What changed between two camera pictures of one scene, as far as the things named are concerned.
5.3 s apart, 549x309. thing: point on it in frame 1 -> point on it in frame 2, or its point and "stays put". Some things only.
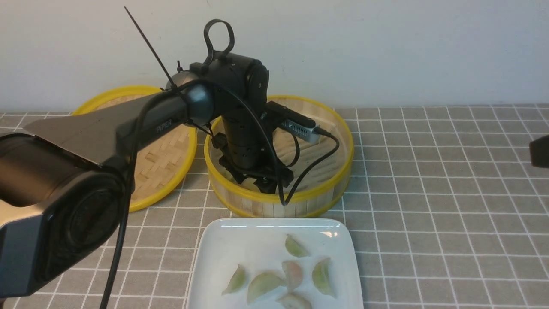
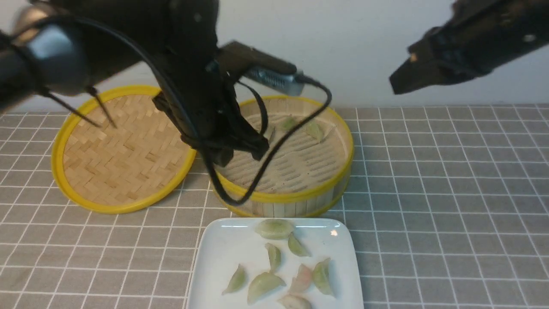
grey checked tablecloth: [447, 211] stays put
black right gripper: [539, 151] -> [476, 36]
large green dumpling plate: [262, 283] stays put
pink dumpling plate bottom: [294, 301] stays put
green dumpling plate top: [294, 248] stays put
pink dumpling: [293, 274] -> [302, 279]
